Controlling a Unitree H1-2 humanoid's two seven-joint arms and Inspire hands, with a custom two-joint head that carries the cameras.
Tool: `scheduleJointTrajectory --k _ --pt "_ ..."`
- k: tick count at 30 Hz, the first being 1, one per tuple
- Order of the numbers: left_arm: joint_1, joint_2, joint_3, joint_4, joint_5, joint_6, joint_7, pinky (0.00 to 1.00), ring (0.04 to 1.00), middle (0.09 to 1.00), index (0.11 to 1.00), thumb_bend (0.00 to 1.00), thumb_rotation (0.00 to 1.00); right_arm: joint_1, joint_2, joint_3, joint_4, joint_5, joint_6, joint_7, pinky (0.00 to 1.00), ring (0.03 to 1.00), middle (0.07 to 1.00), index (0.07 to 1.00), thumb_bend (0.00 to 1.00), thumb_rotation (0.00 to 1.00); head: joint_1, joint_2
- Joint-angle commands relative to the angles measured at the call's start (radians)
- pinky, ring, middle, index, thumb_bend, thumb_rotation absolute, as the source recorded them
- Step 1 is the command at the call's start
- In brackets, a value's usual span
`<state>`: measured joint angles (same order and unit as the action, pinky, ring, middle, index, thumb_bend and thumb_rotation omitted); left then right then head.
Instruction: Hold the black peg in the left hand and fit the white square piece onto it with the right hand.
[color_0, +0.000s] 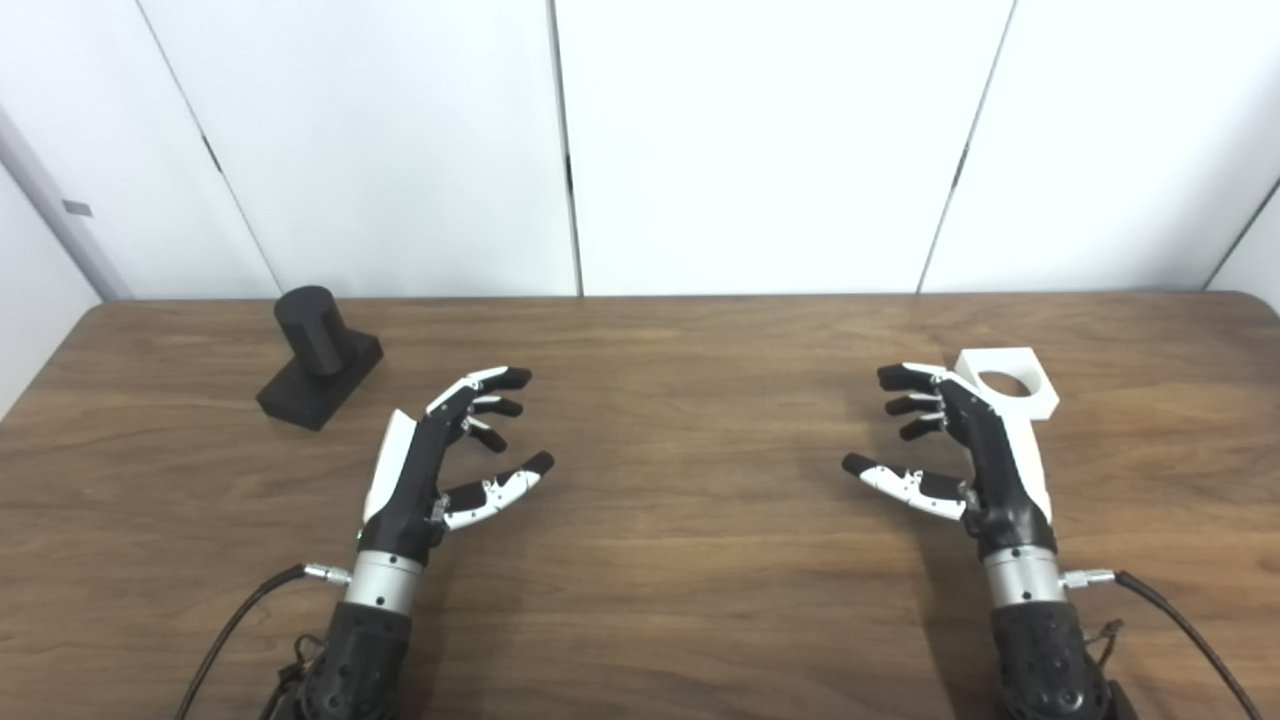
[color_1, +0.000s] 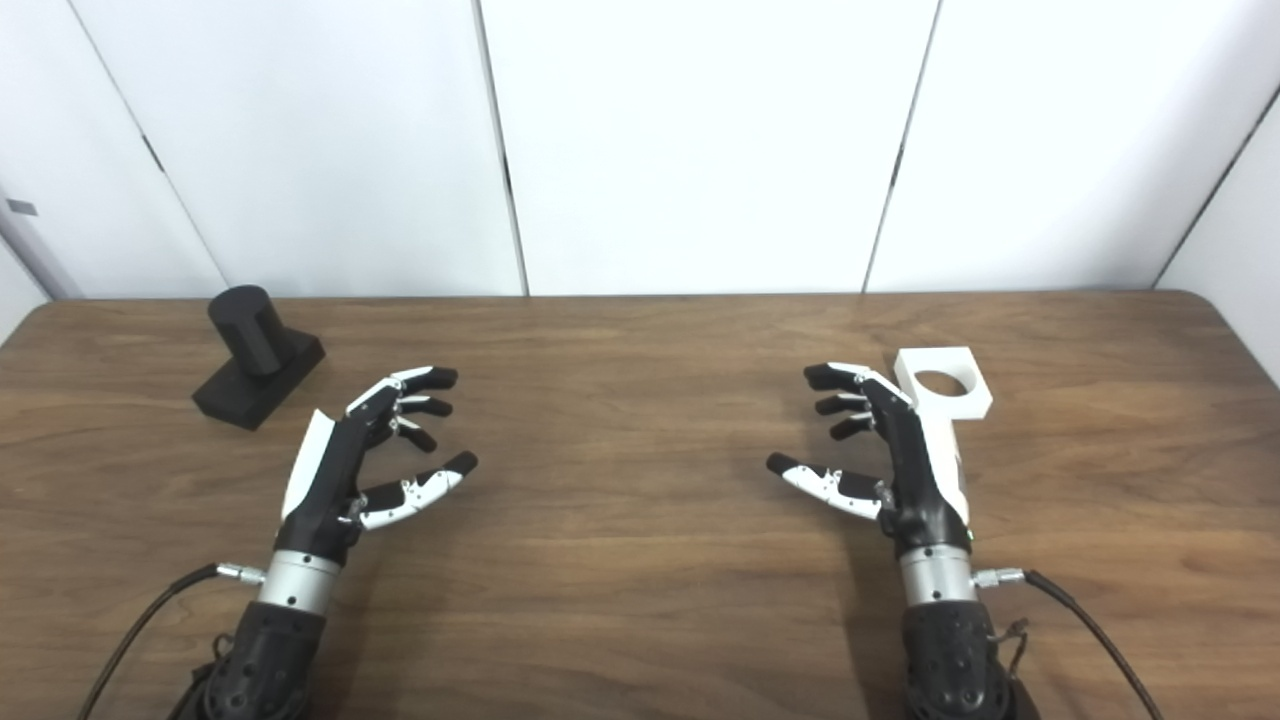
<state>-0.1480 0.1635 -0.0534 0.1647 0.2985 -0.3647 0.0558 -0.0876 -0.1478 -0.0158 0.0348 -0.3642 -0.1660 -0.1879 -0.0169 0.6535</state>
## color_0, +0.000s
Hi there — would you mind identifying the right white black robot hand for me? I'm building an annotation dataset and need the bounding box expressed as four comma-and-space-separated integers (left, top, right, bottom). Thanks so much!
842, 362, 1059, 559

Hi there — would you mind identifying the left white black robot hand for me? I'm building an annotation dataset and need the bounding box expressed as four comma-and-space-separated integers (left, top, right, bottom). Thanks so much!
360, 366, 556, 563

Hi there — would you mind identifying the white square piece with hole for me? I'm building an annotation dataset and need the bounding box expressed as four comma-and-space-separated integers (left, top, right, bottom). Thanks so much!
953, 347, 1060, 423

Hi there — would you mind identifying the black cylinder peg with base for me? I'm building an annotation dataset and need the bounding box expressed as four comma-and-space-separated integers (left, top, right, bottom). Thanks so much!
256, 285, 385, 433

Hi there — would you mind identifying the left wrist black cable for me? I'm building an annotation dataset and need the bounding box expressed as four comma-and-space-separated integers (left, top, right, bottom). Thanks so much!
175, 563, 353, 720

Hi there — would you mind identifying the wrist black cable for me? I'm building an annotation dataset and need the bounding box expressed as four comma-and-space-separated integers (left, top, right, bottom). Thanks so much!
1062, 567, 1263, 720
175, 563, 353, 720

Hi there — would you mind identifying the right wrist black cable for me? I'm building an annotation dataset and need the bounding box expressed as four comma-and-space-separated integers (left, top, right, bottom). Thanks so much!
1062, 567, 1263, 720

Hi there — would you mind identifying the grey wall post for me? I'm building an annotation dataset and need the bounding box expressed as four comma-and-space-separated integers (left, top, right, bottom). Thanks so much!
0, 100, 134, 301

